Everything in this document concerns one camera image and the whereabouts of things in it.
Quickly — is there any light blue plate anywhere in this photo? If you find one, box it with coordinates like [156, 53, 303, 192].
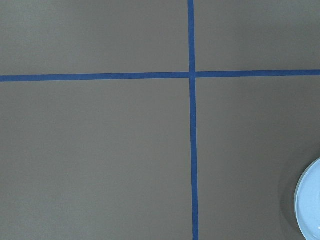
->
[294, 159, 320, 240]

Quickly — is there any brown paper table cover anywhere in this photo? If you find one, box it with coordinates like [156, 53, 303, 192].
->
[0, 0, 320, 240]

